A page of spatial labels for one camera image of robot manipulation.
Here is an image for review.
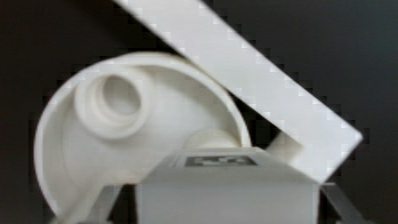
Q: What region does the white stool leg front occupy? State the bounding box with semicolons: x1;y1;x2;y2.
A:
137;148;320;224

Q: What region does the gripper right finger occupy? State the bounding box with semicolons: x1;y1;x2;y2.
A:
318;182;374;224

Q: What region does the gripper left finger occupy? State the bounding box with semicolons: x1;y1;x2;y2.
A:
79;184;139;224

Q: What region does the white round stool seat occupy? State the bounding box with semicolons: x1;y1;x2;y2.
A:
34;52;251;224

